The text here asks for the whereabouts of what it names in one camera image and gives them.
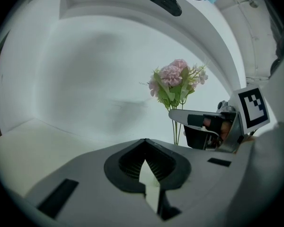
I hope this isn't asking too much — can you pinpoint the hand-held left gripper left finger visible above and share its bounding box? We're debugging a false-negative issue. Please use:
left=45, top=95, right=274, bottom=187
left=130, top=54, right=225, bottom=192
left=20, top=138, right=164, bottom=227

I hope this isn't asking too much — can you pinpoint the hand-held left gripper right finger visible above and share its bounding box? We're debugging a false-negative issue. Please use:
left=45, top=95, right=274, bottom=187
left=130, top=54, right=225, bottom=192
left=145, top=138, right=249, bottom=227

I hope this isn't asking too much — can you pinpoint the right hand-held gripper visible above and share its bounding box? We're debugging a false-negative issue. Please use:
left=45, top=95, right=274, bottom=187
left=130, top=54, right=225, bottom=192
left=169, top=87, right=271, bottom=154

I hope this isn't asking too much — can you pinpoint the pink artificial flowers bouquet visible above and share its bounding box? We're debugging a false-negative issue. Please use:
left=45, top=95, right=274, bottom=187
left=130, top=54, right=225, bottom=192
left=139, top=58, right=209, bottom=147

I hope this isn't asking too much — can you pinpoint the person's right hand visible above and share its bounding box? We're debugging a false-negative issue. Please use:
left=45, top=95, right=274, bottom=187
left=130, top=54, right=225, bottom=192
left=203, top=118, right=232, bottom=139

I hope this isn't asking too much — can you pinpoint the person's gray shirt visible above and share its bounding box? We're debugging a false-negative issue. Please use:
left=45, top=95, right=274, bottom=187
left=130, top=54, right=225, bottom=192
left=226, top=53, right=284, bottom=227

